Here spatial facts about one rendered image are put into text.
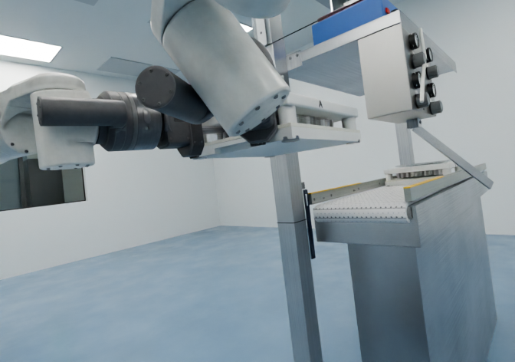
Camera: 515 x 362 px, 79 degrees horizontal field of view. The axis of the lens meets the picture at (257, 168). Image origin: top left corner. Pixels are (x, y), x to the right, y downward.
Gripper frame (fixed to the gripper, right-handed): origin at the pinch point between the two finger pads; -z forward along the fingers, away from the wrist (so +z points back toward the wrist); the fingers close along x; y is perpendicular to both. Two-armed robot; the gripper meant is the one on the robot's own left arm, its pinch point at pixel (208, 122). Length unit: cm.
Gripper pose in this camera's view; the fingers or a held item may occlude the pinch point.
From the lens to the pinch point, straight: 58.8
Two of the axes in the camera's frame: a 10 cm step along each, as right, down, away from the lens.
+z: -7.5, 0.9, -6.5
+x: 1.3, 9.9, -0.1
